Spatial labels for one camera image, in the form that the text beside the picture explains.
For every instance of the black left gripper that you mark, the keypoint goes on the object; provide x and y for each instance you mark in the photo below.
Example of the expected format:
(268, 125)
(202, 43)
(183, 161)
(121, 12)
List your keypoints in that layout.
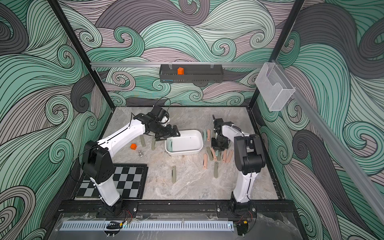
(169, 134)

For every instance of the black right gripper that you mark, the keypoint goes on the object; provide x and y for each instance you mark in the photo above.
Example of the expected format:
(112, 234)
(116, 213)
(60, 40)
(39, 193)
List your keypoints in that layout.
(217, 147)

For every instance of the pink fruit knife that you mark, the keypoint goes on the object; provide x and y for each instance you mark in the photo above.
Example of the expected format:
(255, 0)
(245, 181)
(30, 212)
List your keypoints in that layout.
(214, 155)

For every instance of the white storage box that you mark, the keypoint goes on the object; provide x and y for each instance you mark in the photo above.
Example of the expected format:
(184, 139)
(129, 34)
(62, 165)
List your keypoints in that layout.
(190, 142)

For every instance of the olive knife box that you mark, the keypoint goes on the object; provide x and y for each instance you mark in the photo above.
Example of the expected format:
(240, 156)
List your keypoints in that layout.
(174, 174)

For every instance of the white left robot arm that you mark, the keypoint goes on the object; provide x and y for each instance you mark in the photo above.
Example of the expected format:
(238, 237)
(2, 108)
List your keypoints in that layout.
(97, 156)

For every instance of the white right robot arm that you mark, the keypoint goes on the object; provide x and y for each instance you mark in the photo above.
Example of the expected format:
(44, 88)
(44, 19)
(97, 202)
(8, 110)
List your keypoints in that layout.
(230, 142)

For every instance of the small orange block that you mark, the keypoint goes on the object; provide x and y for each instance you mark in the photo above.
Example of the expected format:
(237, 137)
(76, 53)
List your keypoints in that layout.
(133, 146)

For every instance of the black white checkerboard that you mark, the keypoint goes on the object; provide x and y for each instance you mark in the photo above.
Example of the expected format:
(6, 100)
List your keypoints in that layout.
(129, 179)

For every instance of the orange block on shelf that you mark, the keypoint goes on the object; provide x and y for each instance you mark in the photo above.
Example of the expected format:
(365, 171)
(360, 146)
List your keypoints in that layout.
(180, 71)

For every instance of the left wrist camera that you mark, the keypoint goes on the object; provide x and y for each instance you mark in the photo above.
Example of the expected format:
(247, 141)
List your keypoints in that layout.
(161, 115)

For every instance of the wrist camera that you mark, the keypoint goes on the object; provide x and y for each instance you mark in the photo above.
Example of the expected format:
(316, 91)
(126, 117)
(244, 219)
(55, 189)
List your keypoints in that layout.
(220, 122)
(161, 115)

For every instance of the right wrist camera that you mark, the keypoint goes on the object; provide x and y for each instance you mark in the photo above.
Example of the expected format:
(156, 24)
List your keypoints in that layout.
(220, 122)

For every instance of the black wall shelf tray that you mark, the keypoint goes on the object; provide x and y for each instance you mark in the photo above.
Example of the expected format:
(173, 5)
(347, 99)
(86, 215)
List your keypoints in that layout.
(195, 74)

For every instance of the clear acrylic wall holder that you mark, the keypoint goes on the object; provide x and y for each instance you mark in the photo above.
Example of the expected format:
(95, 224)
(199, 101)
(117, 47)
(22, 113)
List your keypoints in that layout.
(274, 86)

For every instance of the white slotted cable duct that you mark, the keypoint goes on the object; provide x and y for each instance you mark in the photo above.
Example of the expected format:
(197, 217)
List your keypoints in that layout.
(221, 226)

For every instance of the aluminium wall rail back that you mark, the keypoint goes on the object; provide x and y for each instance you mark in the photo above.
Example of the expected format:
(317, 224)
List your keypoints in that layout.
(137, 64)

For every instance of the aluminium wall rail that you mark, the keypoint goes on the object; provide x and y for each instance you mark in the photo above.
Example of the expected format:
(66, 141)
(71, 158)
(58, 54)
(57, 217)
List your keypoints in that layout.
(362, 181)
(137, 64)

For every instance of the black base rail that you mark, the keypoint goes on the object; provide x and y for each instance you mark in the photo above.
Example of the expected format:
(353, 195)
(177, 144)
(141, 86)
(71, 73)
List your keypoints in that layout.
(219, 208)

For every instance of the black corner frame post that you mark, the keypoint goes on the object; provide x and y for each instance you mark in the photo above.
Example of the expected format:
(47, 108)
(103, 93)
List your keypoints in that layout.
(78, 47)

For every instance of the black right corner post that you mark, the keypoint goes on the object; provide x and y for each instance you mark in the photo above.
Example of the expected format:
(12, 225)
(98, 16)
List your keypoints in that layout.
(286, 27)

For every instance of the aluminium wall rail right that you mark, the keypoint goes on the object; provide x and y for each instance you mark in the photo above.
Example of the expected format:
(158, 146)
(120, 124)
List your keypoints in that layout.
(362, 181)

